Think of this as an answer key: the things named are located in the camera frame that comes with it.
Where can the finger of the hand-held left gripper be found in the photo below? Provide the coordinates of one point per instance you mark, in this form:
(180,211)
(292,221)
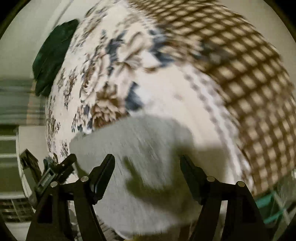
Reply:
(27,161)
(68,161)

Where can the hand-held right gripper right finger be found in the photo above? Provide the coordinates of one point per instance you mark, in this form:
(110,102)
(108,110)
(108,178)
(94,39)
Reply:
(190,178)

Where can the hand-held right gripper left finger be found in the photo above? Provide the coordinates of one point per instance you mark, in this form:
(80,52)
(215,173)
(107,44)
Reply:
(101,178)

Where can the grey fleece blanket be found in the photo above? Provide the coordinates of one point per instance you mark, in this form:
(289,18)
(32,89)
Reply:
(152,176)

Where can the grey-green curtain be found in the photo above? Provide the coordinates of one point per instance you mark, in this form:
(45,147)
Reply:
(16,102)

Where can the teal rack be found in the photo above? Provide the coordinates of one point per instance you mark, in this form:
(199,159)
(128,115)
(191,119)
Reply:
(272,206)

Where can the floral bed blanket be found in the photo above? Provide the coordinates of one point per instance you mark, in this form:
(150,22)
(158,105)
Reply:
(175,76)

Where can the dark green blanket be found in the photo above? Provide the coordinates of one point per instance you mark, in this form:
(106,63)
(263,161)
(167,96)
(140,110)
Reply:
(54,55)

